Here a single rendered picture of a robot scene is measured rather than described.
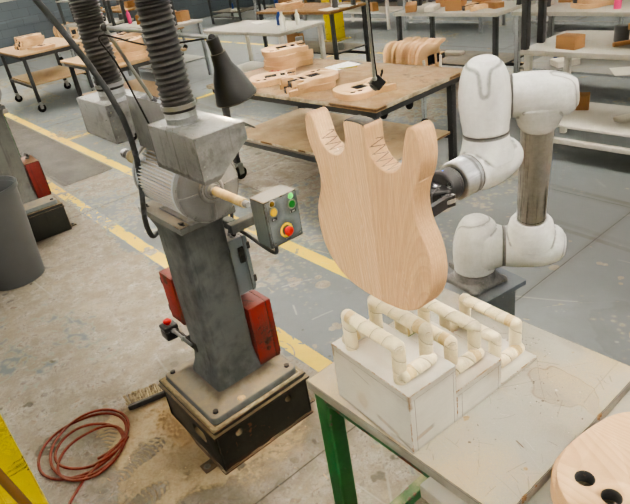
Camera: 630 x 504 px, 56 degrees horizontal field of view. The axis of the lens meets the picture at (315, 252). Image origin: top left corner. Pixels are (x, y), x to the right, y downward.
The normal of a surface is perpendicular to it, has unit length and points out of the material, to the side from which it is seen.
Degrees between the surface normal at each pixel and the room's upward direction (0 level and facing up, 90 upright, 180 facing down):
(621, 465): 0
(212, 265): 90
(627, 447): 0
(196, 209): 95
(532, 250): 100
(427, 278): 91
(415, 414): 90
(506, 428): 0
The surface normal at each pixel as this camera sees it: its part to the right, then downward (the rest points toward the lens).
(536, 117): -0.19, 0.75
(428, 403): 0.59, 0.32
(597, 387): -0.14, -0.87
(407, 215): -0.79, 0.40
